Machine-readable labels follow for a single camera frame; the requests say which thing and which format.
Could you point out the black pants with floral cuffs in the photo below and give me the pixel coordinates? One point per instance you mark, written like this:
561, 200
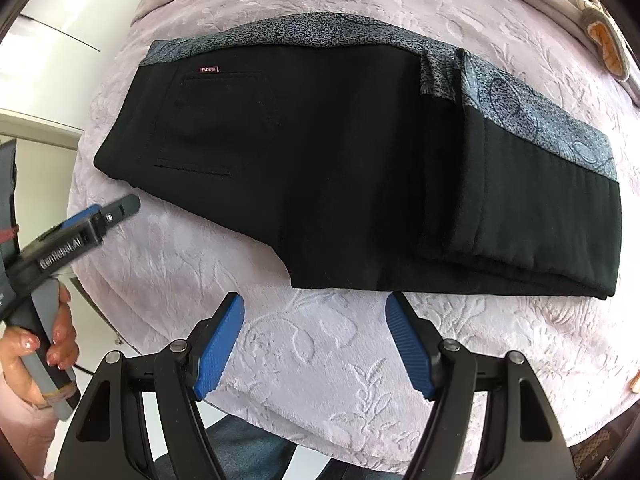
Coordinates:
350, 175

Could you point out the brown patterned bag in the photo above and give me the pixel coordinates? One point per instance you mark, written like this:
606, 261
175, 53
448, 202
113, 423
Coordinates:
607, 455

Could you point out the beige patterned garment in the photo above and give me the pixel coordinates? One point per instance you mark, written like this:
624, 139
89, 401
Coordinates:
600, 30

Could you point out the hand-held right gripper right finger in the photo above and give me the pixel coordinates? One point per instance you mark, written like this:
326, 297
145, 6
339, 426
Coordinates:
412, 350

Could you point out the person's left forearm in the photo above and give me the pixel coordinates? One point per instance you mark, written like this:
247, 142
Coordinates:
22, 425

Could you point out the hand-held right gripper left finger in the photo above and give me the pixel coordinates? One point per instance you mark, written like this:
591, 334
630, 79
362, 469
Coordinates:
217, 350

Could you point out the lilac embossed blanket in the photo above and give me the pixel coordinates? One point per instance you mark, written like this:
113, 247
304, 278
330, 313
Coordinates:
325, 360

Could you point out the white wardrobe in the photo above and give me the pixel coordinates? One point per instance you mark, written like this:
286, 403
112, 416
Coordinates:
60, 35

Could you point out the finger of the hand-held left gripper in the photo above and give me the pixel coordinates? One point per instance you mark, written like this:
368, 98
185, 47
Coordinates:
117, 210

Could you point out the person's left hand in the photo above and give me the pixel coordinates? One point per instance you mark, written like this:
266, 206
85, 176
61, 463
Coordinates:
60, 340

